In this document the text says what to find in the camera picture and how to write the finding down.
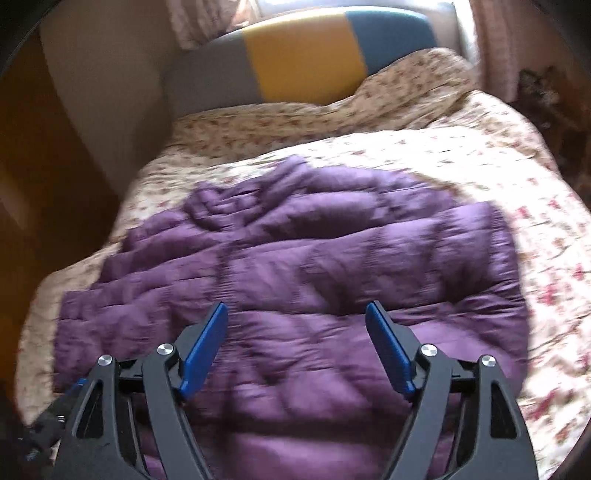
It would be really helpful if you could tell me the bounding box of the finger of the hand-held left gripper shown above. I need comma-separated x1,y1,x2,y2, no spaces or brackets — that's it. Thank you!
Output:
18,376,89,462

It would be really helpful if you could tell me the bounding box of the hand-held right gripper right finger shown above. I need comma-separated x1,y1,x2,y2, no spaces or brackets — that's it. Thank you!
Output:
364,301,542,480

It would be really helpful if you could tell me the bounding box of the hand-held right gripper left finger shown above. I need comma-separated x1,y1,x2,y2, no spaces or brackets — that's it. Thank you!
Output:
52,302,229,480

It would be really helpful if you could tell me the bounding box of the purple puffer jacket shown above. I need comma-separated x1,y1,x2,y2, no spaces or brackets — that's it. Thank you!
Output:
53,154,532,480

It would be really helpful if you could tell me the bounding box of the rose print quilt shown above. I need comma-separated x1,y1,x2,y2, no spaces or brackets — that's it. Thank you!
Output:
16,90,591,480

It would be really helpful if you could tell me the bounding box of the brown wooden wardrobe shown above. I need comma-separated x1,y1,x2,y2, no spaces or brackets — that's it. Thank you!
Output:
0,46,123,333

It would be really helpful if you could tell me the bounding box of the small-flowered beige pillow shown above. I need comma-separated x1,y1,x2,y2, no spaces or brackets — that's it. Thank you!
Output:
166,46,481,158

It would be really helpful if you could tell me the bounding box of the dark tangled object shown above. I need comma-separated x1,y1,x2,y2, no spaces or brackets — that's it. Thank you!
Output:
516,67,571,132

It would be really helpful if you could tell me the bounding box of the grey yellow blue headboard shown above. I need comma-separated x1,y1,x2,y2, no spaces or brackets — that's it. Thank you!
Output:
166,7,437,116

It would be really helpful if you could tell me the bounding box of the pink patterned curtain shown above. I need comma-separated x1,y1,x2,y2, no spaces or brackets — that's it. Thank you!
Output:
471,0,543,102
166,0,259,51

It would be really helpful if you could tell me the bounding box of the bright window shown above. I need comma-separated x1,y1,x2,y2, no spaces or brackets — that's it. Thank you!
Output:
256,0,458,20

